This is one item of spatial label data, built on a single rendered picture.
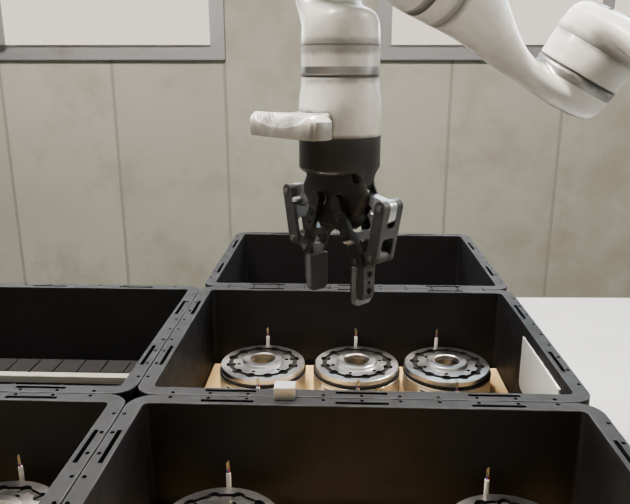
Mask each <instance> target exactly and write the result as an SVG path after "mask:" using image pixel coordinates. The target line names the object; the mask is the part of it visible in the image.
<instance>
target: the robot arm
mask: <svg viewBox="0 0 630 504"><path fill-rule="evenodd" d="M387 1H388V2H389V3H390V4H391V5H393V6H394V7H395V8H397V9H398V10H400V11H402V12H404V13H405V14H407V15H409V16H411V17H413V18H415V19H417V20H419V21H421V22H423V23H425V24H427V25H429V26H431V27H433V28H435V29H437V30H439V31H441V32H443V33H444V34H446V35H448V36H449V37H451V38H453V39H455V40H456V41H458V42H459V43H461V44H462V45H464V46H465V47H467V48H468V49H470V50H471V51H472V52H474V53H475V54H476V55H478V56H479V57H480V58H482V59H483V60H484V61H486V62H487V63H488V64H490V65H491V66H493V67H494V68H495V69H497V70H498V71H500V72H501V73H503V74H504V75H505V76H507V77H508V78H510V79H511V80H513V81H514V82H516V83H517V84H519V85H520V86H522V87H523V88H525V89H526V90H528V91H529V92H531V93H532V94H534V95H536V96H537V97H538V98H540V99H542V100H543V101H545V102H547V103H548V105H550V106H552V107H555V108H557V109H559V110H561V111H563V112H565V114H567V115H572V116H574V117H578V118H583V119H591V118H594V117H596V116H598V115H599V114H600V113H601V112H602V111H603V110H604V108H605V107H606V106H607V105H608V104H609V102H610V101H611V100H612V98H613V97H614V95H613V94H616V93H617V92H618V90H619V89H620V88H621V86H622V85H623V83H624V82H625V81H626V79H627V78H628V77H629V75H630V16H628V15H627V16H626V15H624V14H622V13H620V12H619V11H617V10H615V9H613V8H611V7H608V6H606V5H604V4H603V3H597V2H591V1H582V2H579V3H577V4H575V5H574V6H572V7H571V8H570V9H569V11H568V12H567V13H566V14H565V15H564V17H563V18H562V19H561V21H560V22H559V24H558V26H557V27H556V29H555V30H554V32H553V33H552V35H551V36H550V38H549V39H548V41H547V42H546V44H545V46H544V47H543V49H542V50H541V52H540V53H539V54H538V56H537V58H536V59H535V58H534V57H533V56H532V55H531V54H530V52H529V51H528V50H527V48H526V46H525V45H524V43H523V41H522V38H521V36H520V34H519V32H518V29H517V26H516V24H515V21H514V18H513V15H512V12H511V9H510V6H509V3H508V0H387ZM296 5H297V9H298V13H299V16H300V21H301V26H302V34H301V45H302V46H301V75H302V76H303V77H301V88H300V95H299V111H298V112H263V111H255V112H254V113H253V114H252V115H251V117H250V134H251V135H257V136H265V137H274V138H283V139H292V140H299V167H300V169H301V170H302V171H304V172H306V178H305V181H303V182H297V183H290V184H285V185H284V186H283V193H284V201H285V208H286V216H287V223H288V230H289V238H290V240H291V242H292V243H298V244H299V245H301V248H302V250H303V251H304V252H305V278H306V282H307V288H308V289H311V290H314V291H315V290H318V289H322V288H325V287H326V285H327V255H328V251H325V250H324V248H326V246H327V243H328V240H329V237H330V234H331V232H332V231H333V230H334V229H336V230H338V231H339V232H340V236H341V239H342V242H343V243H344V244H346V245H347V247H348V250H349V254H350V258H351V262H352V264H353V267H351V276H350V302H351V304H353V305H356V306H360V305H363V304H366V303H368V302H369V301H370V300H371V298H372V297H373V294H374V276H375V266H376V264H379V263H382V262H386V261H389V260H392V259H393V257H394V251H395V246H396V241H397V236H398V231H399V226H400V221H401V215H402V210H403V202H402V200H401V199H399V198H395V199H390V200H389V199H387V198H385V197H383V196H380V195H378V191H377V188H376V185H375V181H374V178H375V174H376V172H377V170H378V169H379V167H380V153H381V113H382V101H381V91H380V78H379V77H378V76H379V75H380V39H381V35H380V22H379V18H378V16H377V14H376V13H375V12H374V11H373V10H371V9H370V8H368V7H365V6H363V4H362V0H296ZM371 210H372V213H371ZM300 217H301V218H302V224H303V229H302V230H300V229H299V222H298V219H299V218H300ZM360 226H361V231H360V232H354V231H353V229H357V228H358V227H360ZM360 241H361V242H362V244H363V248H364V252H365V253H362V250H361V246H360Z"/></svg>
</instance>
